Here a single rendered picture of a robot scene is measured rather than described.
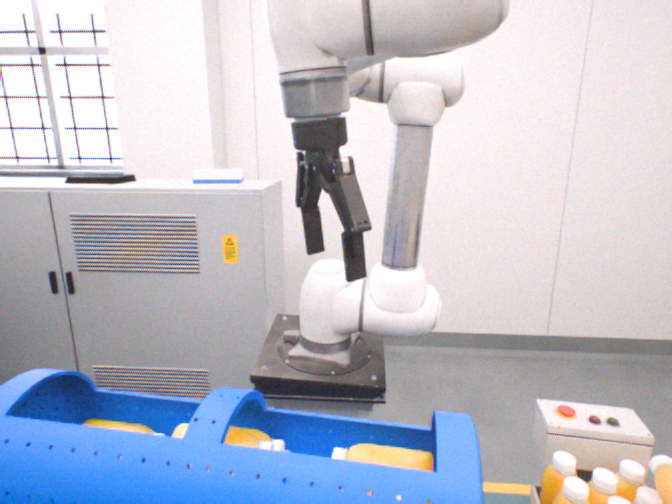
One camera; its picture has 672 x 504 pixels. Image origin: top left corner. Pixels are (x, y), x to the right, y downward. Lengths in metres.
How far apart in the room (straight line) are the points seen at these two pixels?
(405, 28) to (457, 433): 0.59
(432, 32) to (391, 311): 0.79
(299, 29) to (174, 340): 2.15
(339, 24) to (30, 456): 0.82
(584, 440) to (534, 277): 2.70
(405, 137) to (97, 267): 1.89
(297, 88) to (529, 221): 3.15
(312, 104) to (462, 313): 3.24
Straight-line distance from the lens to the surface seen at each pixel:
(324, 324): 1.23
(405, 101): 1.09
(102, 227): 2.51
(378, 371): 1.27
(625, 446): 1.16
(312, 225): 0.70
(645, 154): 3.89
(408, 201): 1.13
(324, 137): 0.58
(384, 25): 0.56
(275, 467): 0.75
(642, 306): 4.17
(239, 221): 2.22
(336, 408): 1.29
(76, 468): 0.90
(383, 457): 0.87
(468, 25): 0.58
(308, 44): 0.57
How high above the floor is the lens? 1.69
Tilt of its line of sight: 15 degrees down
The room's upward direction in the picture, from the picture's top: straight up
